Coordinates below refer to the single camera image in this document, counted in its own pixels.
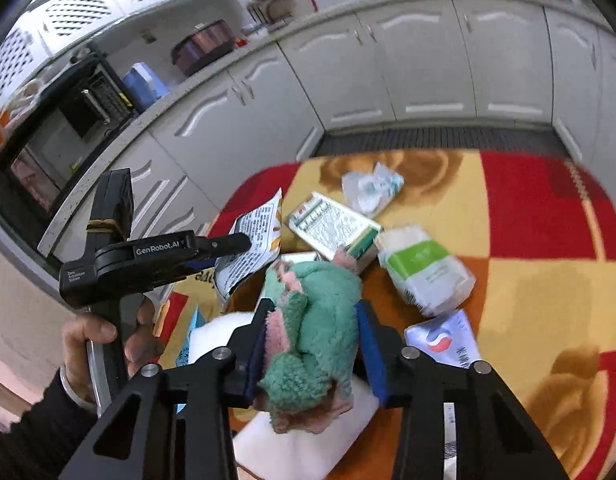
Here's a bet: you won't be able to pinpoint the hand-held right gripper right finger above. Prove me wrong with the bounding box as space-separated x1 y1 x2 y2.
355 299 571 480

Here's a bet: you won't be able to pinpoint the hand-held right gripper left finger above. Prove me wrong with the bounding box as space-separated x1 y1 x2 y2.
58 297 276 480

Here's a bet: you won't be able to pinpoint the green pink plush toy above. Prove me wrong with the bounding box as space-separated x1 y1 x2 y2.
258 247 364 433

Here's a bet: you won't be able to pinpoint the white foam block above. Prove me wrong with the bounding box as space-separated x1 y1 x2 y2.
188 312 381 478

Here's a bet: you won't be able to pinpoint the white green paper bag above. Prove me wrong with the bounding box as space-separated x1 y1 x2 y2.
377 225 476 318

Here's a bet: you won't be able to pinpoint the person's left forearm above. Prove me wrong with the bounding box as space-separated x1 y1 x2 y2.
0 369 98 480

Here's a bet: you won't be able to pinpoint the person's left hand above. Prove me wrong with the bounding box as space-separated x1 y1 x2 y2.
62 297 161 411

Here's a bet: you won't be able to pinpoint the light blue white packet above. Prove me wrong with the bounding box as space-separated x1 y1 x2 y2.
175 305 209 368

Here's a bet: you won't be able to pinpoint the white packet red blue logo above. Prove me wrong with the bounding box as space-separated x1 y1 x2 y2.
404 309 484 368

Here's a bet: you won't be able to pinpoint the green white medicine box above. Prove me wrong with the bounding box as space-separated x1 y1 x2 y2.
285 191 384 273

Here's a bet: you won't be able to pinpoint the black microwave oven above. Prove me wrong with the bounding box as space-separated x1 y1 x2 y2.
0 55 141 241

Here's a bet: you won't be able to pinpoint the crumpled clear plastic wrapper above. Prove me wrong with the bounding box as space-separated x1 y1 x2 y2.
341 162 405 213

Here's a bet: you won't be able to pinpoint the red yellow printed blanket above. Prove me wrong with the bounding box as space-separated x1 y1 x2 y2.
158 150 616 480

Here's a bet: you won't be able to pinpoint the blue plastic container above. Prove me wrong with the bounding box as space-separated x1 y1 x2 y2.
123 62 170 111

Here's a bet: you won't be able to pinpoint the white kitchen base cabinets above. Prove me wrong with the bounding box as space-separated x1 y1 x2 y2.
38 0 616 271

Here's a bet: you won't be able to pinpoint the silver bracelet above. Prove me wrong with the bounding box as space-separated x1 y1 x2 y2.
59 366 97 409

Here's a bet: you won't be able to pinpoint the white perforated wall cabinet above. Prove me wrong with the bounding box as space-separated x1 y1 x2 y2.
0 0 234 111

